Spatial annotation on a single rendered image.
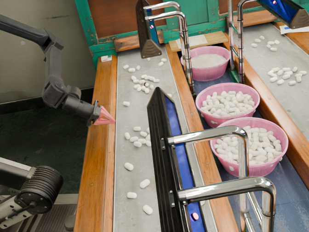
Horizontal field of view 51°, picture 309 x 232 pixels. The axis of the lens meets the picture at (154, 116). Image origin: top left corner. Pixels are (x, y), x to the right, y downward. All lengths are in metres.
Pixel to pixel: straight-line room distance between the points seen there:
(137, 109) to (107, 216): 0.60
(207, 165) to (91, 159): 0.43
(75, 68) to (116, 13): 1.21
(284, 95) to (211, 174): 0.57
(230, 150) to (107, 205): 0.47
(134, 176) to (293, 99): 0.74
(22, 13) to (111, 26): 1.16
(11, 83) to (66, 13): 0.88
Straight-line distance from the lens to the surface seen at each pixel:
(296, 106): 1.43
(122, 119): 1.45
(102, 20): 2.02
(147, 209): 1.03
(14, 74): 3.28
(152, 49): 1.22
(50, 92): 1.22
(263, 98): 1.43
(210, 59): 1.85
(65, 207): 1.54
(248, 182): 0.58
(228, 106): 1.43
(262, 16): 2.10
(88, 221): 1.06
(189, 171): 0.68
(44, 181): 1.23
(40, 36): 1.57
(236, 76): 1.69
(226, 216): 0.98
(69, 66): 3.10
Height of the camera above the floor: 1.55
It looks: 34 degrees down
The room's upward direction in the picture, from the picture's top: 12 degrees counter-clockwise
